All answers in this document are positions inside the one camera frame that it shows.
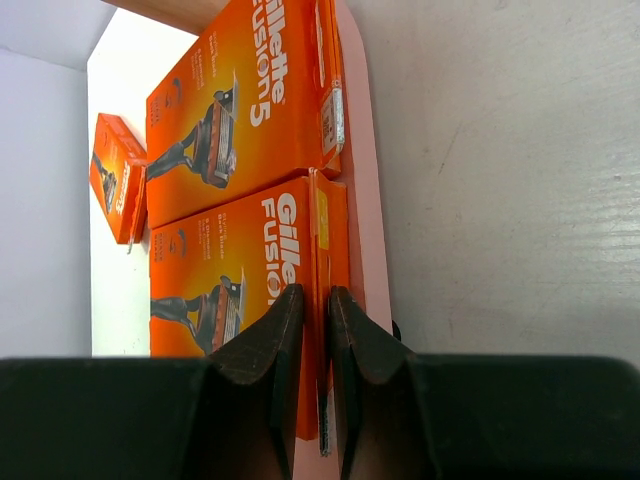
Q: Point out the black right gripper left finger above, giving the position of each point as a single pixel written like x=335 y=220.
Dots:
x=231 y=415

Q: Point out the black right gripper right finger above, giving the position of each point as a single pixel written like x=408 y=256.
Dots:
x=405 y=415

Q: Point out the orange Gillette Fusion box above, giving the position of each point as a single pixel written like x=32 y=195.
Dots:
x=215 y=273

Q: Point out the pink three-tier wooden shelf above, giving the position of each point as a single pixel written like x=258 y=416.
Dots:
x=139 y=45

